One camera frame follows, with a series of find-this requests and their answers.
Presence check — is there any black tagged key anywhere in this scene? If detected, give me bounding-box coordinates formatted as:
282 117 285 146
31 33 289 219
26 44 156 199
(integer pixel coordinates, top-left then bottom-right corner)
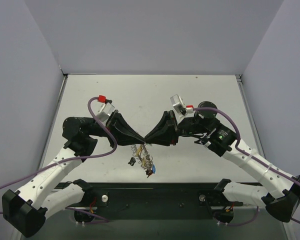
128 157 136 166

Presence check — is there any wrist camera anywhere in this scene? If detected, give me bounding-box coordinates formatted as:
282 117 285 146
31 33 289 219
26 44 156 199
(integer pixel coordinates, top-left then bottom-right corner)
170 94 194 117
96 95 115 123

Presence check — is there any blue tagged key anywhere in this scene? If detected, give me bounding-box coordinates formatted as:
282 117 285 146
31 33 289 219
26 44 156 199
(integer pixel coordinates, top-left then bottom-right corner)
151 165 156 174

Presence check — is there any red tagged key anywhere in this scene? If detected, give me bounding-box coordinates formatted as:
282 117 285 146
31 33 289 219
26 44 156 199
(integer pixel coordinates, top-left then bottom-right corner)
145 169 153 178

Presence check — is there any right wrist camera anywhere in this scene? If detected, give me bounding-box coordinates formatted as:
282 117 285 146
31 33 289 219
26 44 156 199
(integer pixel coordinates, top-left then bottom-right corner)
170 94 194 117

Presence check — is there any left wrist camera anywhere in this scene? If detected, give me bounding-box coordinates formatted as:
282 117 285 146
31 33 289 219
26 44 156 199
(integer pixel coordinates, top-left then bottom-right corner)
96 95 115 123

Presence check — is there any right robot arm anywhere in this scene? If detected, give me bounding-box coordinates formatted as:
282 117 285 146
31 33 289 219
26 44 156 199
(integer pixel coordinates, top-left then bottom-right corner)
145 101 300 223

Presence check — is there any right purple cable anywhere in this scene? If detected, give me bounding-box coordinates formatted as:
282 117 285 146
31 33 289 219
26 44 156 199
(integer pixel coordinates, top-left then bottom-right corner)
193 106 300 227

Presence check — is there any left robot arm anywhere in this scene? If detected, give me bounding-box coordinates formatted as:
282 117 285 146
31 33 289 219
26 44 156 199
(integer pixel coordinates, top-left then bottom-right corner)
2 110 145 238

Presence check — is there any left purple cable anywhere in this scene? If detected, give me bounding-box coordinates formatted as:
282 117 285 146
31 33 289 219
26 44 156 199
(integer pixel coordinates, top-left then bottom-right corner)
0 97 120 216

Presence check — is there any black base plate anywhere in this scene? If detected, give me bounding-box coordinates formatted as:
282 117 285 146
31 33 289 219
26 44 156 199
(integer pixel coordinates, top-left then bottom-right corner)
71 183 242 221

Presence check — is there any purple cable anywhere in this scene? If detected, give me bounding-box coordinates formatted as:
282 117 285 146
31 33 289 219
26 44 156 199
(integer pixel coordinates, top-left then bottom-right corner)
0 97 120 216
193 106 300 227

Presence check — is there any metal disc with keyrings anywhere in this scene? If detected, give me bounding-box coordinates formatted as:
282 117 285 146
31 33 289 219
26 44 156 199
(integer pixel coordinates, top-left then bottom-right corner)
130 144 154 171

